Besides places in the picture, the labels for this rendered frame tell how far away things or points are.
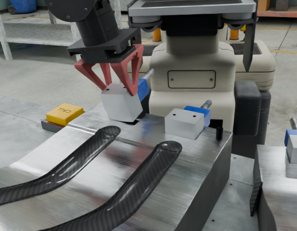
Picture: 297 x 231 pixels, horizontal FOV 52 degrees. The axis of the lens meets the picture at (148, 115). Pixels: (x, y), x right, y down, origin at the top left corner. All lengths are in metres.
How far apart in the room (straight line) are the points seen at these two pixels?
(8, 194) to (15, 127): 0.39
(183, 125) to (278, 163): 0.15
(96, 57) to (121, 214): 0.23
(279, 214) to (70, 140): 0.31
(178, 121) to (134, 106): 0.09
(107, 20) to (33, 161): 0.23
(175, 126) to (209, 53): 0.38
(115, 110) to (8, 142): 0.29
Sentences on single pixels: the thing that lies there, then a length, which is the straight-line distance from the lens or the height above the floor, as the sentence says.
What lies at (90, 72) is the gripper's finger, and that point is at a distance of 0.51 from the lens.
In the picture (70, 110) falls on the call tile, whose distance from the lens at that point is 0.71.
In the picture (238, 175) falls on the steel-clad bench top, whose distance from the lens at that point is 0.55.
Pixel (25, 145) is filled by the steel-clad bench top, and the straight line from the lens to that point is 0.69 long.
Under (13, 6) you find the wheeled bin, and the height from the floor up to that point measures 0.18.
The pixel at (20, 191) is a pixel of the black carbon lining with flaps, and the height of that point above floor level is 0.90.
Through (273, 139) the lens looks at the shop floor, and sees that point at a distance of 2.18.
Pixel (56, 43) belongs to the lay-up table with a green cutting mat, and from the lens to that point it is 3.78.
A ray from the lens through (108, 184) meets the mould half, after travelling 0.41.
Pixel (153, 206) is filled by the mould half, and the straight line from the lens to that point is 0.37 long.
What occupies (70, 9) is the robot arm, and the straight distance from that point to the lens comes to 0.38.
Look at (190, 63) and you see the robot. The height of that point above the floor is 0.88.
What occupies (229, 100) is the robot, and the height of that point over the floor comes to 0.80.
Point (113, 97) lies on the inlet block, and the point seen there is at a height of 0.94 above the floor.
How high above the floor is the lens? 1.14
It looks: 28 degrees down
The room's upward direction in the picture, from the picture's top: 4 degrees counter-clockwise
